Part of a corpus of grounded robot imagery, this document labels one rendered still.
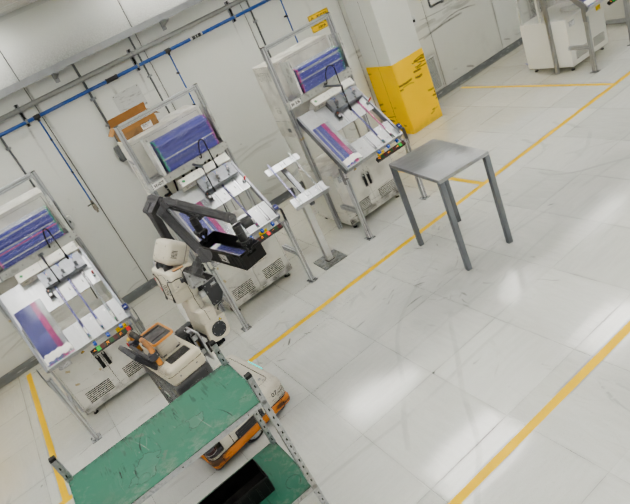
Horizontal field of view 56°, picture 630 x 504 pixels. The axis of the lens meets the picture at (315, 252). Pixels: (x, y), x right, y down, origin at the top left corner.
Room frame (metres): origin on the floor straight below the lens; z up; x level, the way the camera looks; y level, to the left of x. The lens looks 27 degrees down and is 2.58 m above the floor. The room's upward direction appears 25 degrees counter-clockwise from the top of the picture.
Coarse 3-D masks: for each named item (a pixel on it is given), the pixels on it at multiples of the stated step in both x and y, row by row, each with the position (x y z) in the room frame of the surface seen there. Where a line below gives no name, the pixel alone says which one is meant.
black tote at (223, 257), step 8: (216, 232) 3.83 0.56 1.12; (208, 240) 3.82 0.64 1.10; (216, 240) 3.85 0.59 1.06; (224, 240) 3.78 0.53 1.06; (232, 240) 3.68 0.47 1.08; (256, 240) 3.39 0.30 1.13; (208, 248) 3.61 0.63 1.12; (240, 248) 3.61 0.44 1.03; (248, 248) 3.33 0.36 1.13; (256, 248) 3.35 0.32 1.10; (216, 256) 3.57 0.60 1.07; (224, 256) 3.46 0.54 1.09; (232, 256) 3.36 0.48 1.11; (240, 256) 3.29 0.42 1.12; (248, 256) 3.31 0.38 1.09; (256, 256) 3.33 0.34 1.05; (232, 264) 3.42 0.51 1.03; (240, 264) 3.32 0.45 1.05; (248, 264) 3.30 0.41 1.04
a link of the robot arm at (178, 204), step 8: (168, 200) 3.33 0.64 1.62; (176, 200) 3.33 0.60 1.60; (176, 208) 3.34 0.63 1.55; (184, 208) 3.34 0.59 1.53; (192, 208) 3.34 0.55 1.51; (200, 208) 3.34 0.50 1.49; (208, 208) 3.35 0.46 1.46; (208, 216) 3.33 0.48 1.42; (216, 216) 3.33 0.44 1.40; (224, 216) 3.32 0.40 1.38
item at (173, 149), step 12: (192, 120) 5.01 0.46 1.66; (204, 120) 5.01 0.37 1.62; (168, 132) 4.98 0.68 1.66; (180, 132) 4.92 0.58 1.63; (192, 132) 4.96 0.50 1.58; (204, 132) 4.99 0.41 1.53; (156, 144) 4.84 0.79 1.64; (168, 144) 4.87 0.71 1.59; (180, 144) 4.90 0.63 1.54; (192, 144) 4.94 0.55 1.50; (204, 144) 4.97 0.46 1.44; (216, 144) 5.01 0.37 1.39; (168, 156) 4.85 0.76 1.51; (180, 156) 4.88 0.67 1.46; (192, 156) 4.92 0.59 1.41; (168, 168) 4.83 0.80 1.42
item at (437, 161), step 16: (432, 144) 4.40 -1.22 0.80; (448, 144) 4.26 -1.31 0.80; (400, 160) 4.38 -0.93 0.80; (416, 160) 4.24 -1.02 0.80; (432, 160) 4.11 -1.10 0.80; (448, 160) 3.98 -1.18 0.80; (464, 160) 3.86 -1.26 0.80; (416, 176) 4.03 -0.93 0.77; (432, 176) 3.85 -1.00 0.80; (448, 176) 3.76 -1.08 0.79; (400, 192) 4.39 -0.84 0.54; (448, 192) 4.47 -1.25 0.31; (496, 192) 3.83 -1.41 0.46; (448, 208) 3.74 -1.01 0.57; (496, 208) 3.87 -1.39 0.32; (416, 224) 4.38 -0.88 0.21; (512, 240) 3.84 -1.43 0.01; (464, 256) 3.74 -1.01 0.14
